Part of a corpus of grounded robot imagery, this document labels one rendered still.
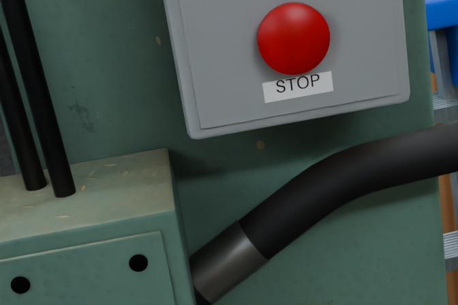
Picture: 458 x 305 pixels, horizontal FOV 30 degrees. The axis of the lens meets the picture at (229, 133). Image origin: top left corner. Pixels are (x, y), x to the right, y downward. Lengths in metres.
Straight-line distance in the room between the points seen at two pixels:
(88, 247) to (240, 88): 0.09
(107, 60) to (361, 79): 0.13
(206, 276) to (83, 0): 0.14
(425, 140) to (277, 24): 0.10
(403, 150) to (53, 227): 0.16
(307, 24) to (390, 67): 0.05
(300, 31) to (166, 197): 0.09
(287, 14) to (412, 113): 0.13
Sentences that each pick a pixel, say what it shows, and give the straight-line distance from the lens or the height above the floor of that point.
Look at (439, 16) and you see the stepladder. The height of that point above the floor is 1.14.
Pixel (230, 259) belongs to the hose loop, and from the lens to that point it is 0.41.
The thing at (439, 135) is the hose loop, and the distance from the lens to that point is 0.42.
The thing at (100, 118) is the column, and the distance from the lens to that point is 0.43.
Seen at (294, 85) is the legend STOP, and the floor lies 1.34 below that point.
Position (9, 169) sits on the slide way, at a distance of 0.48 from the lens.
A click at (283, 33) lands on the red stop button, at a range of 0.35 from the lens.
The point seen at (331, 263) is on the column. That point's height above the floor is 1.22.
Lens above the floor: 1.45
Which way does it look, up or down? 20 degrees down
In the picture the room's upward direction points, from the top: 9 degrees counter-clockwise
